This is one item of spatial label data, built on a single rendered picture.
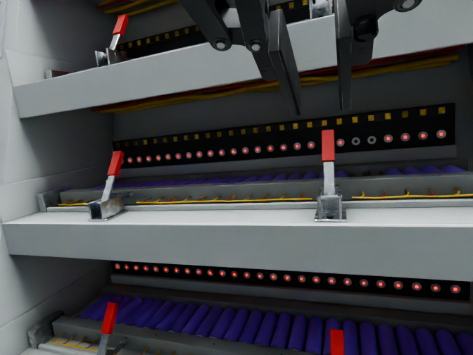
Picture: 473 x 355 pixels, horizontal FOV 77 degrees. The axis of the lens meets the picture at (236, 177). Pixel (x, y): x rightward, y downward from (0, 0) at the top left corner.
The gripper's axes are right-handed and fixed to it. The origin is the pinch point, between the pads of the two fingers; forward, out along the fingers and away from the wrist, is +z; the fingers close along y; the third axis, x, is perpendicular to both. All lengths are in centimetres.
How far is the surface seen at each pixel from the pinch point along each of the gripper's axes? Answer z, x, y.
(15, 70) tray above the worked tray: 5.7, 13.0, -42.2
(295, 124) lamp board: 22.9, 9.0, -5.0
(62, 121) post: 14.9, 9.9, -42.5
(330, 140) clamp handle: 11.8, 0.4, 0.3
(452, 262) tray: 12.0, -10.9, 8.9
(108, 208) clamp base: 11.6, -6.1, -25.6
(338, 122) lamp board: 23.1, 8.7, 1.0
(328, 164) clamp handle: 11.8, -2.1, 0.0
